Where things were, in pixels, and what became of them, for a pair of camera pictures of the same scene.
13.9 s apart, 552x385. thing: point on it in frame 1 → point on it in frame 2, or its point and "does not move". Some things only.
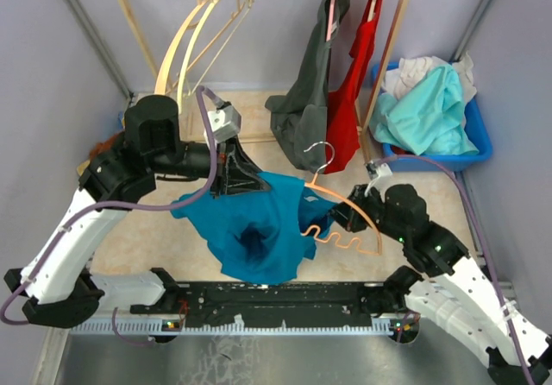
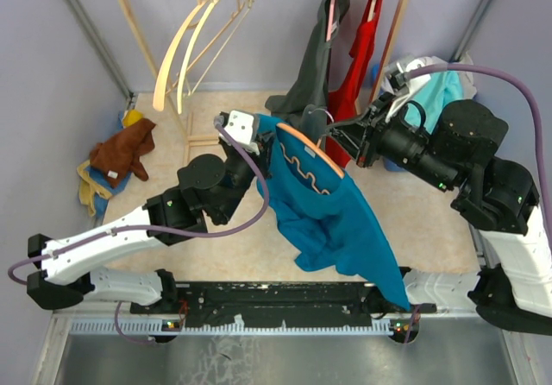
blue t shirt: x=261 y=236 → x=325 y=222
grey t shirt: x=299 y=115 does not move
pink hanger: x=333 y=5 does not move
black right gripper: x=347 y=217 → x=366 y=133
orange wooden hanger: x=335 y=233 → x=314 y=147
